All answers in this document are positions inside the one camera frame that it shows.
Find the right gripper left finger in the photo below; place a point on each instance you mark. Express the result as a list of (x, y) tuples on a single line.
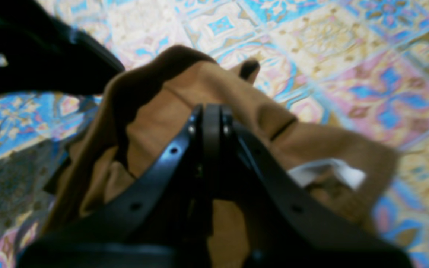
[(161, 221)]

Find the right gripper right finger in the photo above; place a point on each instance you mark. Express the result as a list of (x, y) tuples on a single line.
[(286, 226)]

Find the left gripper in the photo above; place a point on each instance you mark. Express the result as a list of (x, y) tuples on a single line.
[(39, 53)]

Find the brown t-shirt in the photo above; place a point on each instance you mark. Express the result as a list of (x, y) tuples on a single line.
[(144, 109)]

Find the patterned tablecloth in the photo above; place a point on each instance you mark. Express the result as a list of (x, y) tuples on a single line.
[(359, 64)]

